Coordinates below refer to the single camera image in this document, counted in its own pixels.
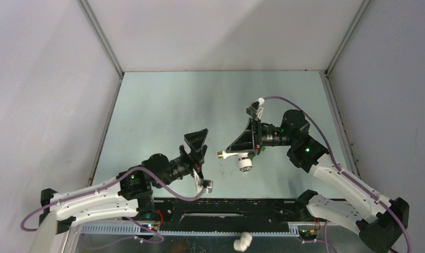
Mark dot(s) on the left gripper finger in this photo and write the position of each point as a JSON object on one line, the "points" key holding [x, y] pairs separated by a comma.
{"points": [[200, 158], [195, 140]]}

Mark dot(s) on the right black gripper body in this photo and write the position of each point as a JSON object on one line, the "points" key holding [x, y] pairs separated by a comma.
{"points": [[273, 136]]}

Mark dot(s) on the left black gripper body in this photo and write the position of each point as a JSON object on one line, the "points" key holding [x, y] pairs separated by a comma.
{"points": [[191, 161]]}

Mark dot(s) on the green plastic faucet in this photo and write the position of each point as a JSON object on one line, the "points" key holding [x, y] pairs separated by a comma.
{"points": [[260, 150]]}

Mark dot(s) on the white plastic faucet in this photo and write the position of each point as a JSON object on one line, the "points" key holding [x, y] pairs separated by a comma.
{"points": [[236, 159]]}

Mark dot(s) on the white elbow fitting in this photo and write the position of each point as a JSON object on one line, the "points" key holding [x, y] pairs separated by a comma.
{"points": [[243, 243]]}

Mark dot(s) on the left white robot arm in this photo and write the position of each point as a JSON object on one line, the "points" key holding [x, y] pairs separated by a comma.
{"points": [[130, 193]]}

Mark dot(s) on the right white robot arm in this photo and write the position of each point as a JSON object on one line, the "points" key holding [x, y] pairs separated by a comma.
{"points": [[378, 220]]}

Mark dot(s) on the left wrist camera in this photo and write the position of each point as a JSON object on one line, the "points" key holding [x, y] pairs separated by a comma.
{"points": [[202, 184]]}

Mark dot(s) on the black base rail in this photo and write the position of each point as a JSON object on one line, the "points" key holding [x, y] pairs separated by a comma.
{"points": [[227, 214]]}

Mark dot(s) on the grey cable duct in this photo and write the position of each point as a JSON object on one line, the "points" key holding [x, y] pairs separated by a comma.
{"points": [[131, 229]]}

